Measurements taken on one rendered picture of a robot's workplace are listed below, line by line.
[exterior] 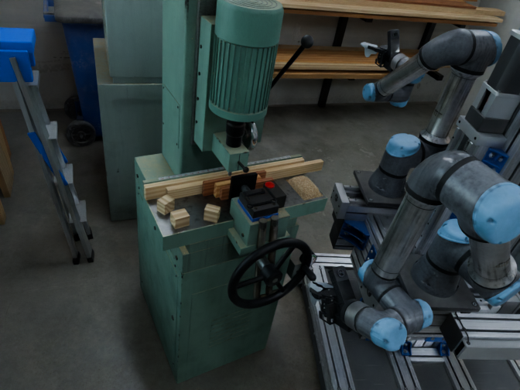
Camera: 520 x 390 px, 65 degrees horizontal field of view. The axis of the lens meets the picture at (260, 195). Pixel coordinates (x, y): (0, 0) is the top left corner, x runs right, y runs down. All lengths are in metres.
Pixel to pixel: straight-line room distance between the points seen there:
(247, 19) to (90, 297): 1.62
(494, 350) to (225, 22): 1.25
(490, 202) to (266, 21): 0.66
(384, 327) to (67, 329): 1.53
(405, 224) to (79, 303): 1.66
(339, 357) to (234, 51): 1.31
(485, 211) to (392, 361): 1.19
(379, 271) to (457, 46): 0.79
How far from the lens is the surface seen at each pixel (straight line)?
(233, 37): 1.12
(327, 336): 1.94
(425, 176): 0.96
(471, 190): 0.90
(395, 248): 1.09
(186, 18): 1.32
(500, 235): 0.93
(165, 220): 1.28
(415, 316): 1.14
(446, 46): 1.55
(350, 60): 3.79
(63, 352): 2.12
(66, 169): 2.21
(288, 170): 1.52
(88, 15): 2.93
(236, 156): 1.30
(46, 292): 2.34
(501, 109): 1.41
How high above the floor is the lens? 1.76
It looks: 37 degrees down
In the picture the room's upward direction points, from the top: 11 degrees clockwise
